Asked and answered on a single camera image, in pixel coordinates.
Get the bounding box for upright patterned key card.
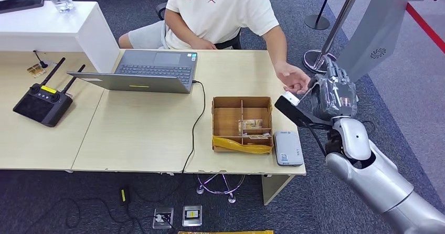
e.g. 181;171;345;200
238;119;264;136

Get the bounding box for black tablet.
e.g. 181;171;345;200
0;0;45;15

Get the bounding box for grey laptop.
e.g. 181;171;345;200
67;49;199;94

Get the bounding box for black laptop power cable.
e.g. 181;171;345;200
182;80;206;174

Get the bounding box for white counter block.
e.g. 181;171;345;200
0;1;121;74

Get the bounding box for person's left hand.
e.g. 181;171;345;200
274;62;311;95

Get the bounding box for black floor cable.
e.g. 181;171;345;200
22;197;166;234

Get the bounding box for small gold card stack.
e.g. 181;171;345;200
26;63;47;78

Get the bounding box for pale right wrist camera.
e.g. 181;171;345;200
281;91;301;107

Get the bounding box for person's right hand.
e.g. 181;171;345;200
189;39;218;50

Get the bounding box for black power adapter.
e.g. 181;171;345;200
119;187;131;206

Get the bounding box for black remote controller with antennas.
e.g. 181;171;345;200
13;57;86;128

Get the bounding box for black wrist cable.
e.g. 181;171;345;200
305;123;328;158

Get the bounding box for yellow tape strip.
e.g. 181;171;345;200
212;136;273;155

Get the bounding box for chrome stanchion post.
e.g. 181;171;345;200
303;0;366;75

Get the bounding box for chrome stool base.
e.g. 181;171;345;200
196;173;246;204

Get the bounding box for black stanchion post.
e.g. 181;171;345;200
304;0;337;31

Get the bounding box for black camera bracket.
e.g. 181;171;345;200
274;97;333;131

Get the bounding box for floor socket with yellow label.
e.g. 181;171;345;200
182;205;204;228

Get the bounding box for floor socket with white plug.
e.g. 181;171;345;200
152;207;175;230

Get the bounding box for grey kiosk stand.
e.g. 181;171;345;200
335;0;443;83

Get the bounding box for white card reader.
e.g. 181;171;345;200
273;131;305;167

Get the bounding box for person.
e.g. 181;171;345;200
118;0;311;95

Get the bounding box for red barrier belt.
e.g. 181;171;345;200
406;2;445;54

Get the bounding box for white desk leg panel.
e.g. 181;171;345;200
261;174;295;206

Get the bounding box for flat pale key card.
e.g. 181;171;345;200
244;132;272;140

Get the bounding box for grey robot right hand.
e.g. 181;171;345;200
310;59;359;122

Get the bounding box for divided cardboard box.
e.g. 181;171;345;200
211;96;274;155

